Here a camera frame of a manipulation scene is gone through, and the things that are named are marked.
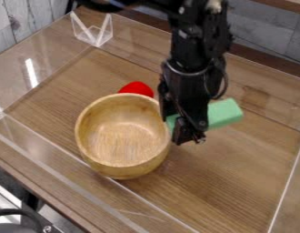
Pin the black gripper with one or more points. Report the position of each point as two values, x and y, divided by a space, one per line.
185 93

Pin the green rectangular block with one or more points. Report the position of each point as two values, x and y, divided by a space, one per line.
223 113

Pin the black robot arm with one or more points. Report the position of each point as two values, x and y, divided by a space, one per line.
200 31

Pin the brown wooden bowl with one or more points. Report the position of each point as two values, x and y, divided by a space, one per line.
123 138

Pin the red ball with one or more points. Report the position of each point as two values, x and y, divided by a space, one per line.
137 87

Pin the clear acrylic corner bracket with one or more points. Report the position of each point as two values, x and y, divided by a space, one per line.
95 35

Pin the black metal bracket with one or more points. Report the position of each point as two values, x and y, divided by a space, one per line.
37 221

